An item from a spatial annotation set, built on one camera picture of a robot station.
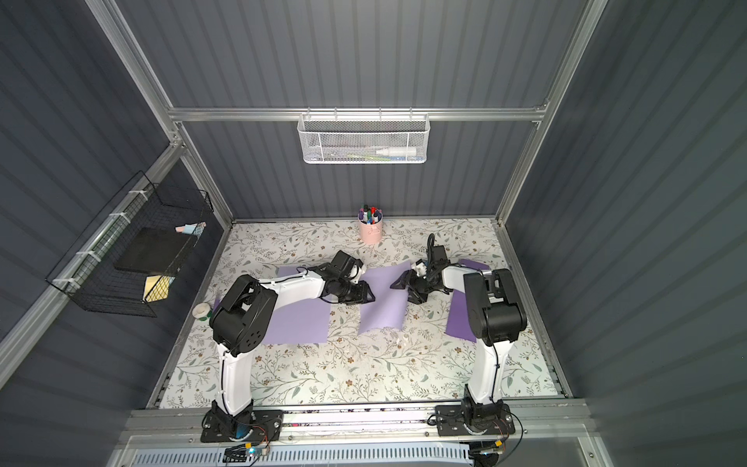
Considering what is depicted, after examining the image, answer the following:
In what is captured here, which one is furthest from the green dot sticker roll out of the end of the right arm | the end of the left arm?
the end of the right arm

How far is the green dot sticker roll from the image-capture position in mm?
932

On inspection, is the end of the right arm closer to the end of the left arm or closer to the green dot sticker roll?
the end of the left arm
